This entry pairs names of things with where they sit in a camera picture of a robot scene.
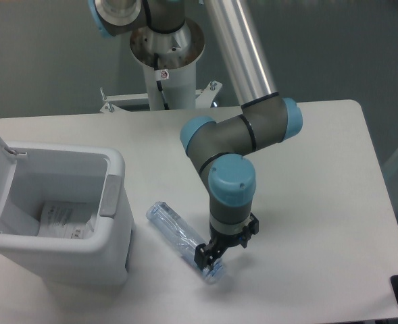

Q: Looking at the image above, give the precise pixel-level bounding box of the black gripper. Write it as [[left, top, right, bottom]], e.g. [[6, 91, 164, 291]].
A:
[[194, 213, 259, 271]]

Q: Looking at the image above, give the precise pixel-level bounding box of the crushed clear plastic bottle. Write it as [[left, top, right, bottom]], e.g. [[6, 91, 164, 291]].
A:
[[146, 201, 226, 284]]

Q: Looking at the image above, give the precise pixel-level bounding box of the white plastic wrapper bag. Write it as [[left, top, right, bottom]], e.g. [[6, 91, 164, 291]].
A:
[[37, 200, 98, 239]]

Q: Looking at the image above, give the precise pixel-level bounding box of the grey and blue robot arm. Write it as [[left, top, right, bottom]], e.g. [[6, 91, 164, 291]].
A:
[[88, 1, 303, 269]]

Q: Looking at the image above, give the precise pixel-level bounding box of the white trash can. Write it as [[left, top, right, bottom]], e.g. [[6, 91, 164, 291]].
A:
[[0, 142, 134, 286]]

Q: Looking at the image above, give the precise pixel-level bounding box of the white pedestal base frame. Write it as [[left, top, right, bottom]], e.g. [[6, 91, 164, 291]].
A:
[[99, 80, 223, 113]]

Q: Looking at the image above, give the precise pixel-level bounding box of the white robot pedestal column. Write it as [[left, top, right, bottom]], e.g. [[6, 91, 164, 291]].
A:
[[130, 18, 205, 111]]

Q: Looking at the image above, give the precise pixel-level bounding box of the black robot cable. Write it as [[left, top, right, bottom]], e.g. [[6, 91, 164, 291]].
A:
[[153, 52, 171, 111]]

